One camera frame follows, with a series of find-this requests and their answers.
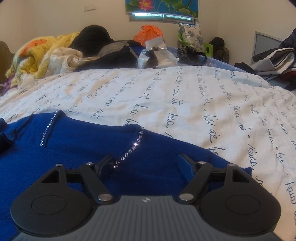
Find orange plastic bag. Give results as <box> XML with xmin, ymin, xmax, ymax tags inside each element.
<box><xmin>133</xmin><ymin>25</ymin><xmax>163</xmax><ymax>47</ymax></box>

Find dark plush toy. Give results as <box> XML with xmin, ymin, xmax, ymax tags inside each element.
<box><xmin>209</xmin><ymin>37</ymin><xmax>230</xmax><ymax>63</ymax></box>

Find brown wicker chair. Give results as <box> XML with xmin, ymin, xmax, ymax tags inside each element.
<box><xmin>0</xmin><ymin>41</ymin><xmax>14</xmax><ymax>84</ymax></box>

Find blue beaded knit sweater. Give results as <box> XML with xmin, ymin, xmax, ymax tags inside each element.
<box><xmin>0</xmin><ymin>110</ymin><xmax>253</xmax><ymax>241</ymax></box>

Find dark clothes on bed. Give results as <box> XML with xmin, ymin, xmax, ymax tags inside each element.
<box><xmin>75</xmin><ymin>40</ymin><xmax>144</xmax><ymax>72</ymax></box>

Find blue floral white pillow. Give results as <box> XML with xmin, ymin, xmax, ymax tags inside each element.
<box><xmin>178</xmin><ymin>23</ymin><xmax>204</xmax><ymax>52</ymax></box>

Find black round cushion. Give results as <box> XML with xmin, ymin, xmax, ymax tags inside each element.
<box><xmin>69</xmin><ymin>25</ymin><xmax>114</xmax><ymax>57</ymax></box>

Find grey wall panel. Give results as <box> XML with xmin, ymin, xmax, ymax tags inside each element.
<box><xmin>252</xmin><ymin>31</ymin><xmax>282</xmax><ymax>56</ymax></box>

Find green plastic basket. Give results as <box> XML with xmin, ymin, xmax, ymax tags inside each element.
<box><xmin>178</xmin><ymin>33</ymin><xmax>213</xmax><ymax>58</ymax></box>

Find white wall switch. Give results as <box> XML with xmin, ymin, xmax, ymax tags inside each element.
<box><xmin>83</xmin><ymin>4</ymin><xmax>96</xmax><ymax>12</ymax></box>

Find lotus flower wall picture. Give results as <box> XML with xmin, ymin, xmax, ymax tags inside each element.
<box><xmin>125</xmin><ymin>0</ymin><xmax>199</xmax><ymax>19</ymax></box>

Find yellow floral quilt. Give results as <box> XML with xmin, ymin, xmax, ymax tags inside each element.
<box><xmin>6</xmin><ymin>32</ymin><xmax>98</xmax><ymax>87</ymax></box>

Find white script-print bedsheet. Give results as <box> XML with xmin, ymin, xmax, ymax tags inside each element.
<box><xmin>1</xmin><ymin>66</ymin><xmax>295</xmax><ymax>240</ymax></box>

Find pile of clothes at right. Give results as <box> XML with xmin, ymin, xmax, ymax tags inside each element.
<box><xmin>235</xmin><ymin>30</ymin><xmax>295</xmax><ymax>91</ymax></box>

